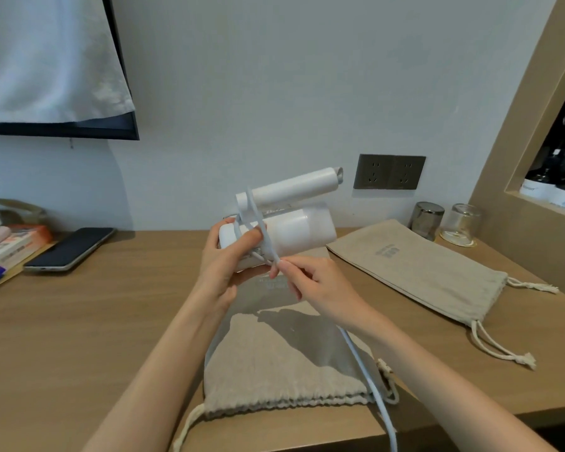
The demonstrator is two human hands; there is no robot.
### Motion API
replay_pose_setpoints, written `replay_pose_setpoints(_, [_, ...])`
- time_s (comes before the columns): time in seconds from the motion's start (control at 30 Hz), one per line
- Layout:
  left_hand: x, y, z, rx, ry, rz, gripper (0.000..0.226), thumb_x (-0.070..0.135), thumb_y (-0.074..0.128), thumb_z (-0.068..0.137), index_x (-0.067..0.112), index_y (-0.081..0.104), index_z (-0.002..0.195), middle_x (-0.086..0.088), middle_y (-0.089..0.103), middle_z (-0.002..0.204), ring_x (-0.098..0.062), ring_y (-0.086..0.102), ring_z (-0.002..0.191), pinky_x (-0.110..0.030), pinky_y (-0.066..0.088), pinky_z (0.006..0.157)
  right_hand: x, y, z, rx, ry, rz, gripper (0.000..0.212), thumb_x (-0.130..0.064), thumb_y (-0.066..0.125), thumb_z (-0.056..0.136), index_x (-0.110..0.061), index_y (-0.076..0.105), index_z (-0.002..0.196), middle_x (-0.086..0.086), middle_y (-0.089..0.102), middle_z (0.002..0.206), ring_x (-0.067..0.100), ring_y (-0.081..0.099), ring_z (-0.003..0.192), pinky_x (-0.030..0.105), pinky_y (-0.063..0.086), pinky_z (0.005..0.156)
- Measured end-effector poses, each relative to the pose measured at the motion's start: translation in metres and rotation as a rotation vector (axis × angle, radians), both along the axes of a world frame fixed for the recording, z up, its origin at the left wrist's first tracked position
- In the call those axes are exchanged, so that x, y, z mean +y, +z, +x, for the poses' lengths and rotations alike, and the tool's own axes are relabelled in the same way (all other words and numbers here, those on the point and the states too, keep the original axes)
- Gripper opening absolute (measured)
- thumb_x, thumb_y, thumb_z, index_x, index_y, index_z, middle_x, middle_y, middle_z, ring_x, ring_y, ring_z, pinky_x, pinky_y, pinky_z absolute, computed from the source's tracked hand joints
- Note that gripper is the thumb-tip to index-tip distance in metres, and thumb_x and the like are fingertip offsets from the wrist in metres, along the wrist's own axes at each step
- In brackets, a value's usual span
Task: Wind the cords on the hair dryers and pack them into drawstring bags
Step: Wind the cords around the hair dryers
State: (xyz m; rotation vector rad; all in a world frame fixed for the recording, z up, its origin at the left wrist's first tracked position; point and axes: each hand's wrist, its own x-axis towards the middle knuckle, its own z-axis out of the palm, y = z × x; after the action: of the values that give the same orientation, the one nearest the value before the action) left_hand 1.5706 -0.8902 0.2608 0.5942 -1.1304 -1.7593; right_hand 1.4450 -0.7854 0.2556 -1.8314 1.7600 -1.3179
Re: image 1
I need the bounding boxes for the person's right hand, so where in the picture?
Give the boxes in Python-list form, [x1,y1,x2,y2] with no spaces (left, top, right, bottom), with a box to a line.
[269,255,374,333]

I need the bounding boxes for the round gold-rimmed coaster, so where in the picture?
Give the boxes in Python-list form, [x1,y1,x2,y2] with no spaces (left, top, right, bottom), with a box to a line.
[438,230,477,248]

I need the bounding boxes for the clear glass cup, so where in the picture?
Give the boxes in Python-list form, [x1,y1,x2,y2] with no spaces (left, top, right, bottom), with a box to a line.
[440,203,482,248]

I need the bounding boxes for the black television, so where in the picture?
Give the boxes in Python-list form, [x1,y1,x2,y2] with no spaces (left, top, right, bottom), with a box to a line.
[0,0,140,141]

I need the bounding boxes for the person's left hand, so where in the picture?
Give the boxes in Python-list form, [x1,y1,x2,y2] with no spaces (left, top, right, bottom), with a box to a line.
[193,218,272,316]

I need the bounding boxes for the white cloth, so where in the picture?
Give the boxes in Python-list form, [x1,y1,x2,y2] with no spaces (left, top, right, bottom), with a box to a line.
[0,0,136,124]

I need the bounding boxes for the grey smoked glass cup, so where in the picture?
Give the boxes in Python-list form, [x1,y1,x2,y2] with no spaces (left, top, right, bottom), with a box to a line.
[409,201,446,242]

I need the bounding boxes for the beige drawstring bag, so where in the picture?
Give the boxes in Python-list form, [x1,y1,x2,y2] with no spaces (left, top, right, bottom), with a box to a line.
[171,247,400,452]
[326,218,560,371]

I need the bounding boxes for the wooden niche frame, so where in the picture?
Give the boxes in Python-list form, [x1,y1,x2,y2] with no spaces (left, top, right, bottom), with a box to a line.
[468,0,565,304]

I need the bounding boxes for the black smartphone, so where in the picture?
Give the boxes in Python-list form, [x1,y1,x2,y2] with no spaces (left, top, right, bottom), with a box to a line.
[22,227,117,272]

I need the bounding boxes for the person's left forearm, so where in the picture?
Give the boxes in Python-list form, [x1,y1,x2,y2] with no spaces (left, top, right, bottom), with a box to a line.
[82,296,232,452]

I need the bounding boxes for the round beige dish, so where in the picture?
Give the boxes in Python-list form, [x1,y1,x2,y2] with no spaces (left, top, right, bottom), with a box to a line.
[0,198,48,227]

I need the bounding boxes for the dark grey wall socket panel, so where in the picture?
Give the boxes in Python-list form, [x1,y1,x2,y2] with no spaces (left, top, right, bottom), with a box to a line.
[353,154,427,191]

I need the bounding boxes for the person's right forearm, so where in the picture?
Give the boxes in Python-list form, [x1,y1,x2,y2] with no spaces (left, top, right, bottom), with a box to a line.
[348,310,559,452]

